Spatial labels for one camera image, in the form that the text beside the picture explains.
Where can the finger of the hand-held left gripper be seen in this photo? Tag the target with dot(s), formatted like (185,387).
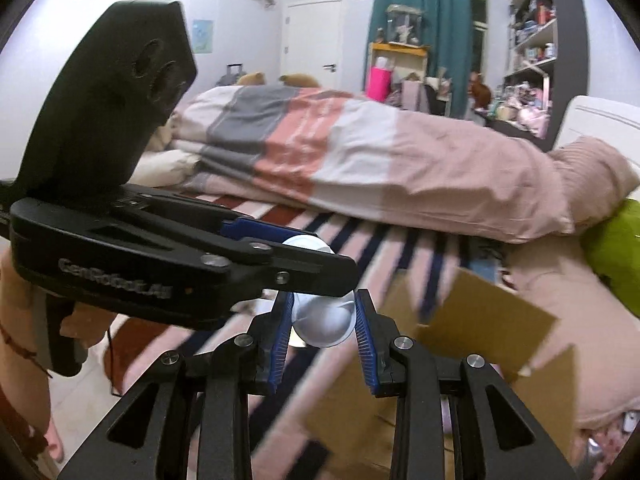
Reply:
(255,229)
(300,275)

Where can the yellow wooden shelf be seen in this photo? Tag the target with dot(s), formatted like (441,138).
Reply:
(400,52)

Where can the brown plush toy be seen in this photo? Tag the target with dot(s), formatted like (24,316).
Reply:
(300,80)
(251,79)
(481,91)

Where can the blue wall poster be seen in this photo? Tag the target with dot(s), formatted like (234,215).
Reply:
(203,36)

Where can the cream pillow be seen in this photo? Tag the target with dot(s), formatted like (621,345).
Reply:
(162,167)

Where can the person's left forearm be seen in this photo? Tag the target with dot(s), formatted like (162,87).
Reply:
(25,410)

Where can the striped pink grey duvet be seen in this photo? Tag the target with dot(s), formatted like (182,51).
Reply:
(360,155)

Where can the striped bed sheet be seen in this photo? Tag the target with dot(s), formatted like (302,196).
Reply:
(310,240)

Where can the white headboard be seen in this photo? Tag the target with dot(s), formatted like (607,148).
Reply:
(600,120)

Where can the white door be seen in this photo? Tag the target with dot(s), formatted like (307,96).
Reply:
(312,40)

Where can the dark bookshelf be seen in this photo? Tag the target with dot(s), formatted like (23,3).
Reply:
(567,35)

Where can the green pillow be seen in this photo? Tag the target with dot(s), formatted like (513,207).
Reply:
(617,255)

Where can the person's left hand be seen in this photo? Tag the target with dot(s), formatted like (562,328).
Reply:
(92,327)

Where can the glass display case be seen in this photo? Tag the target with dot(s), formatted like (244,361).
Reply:
(405,25)

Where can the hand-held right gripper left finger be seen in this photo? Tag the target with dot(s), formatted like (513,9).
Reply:
(283,345)

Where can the brown cardboard box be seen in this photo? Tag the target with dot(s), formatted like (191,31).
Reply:
(475,310)

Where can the dark suitcase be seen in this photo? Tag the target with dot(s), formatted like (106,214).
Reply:
(228,76)

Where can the pink cloth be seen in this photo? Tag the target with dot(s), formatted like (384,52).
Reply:
(565,290)

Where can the white plastic cup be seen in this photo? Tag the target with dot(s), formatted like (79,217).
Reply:
(325,322)

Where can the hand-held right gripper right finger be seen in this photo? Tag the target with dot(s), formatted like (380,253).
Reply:
(365,352)

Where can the pink bag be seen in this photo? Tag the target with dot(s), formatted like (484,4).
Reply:
(379,85)

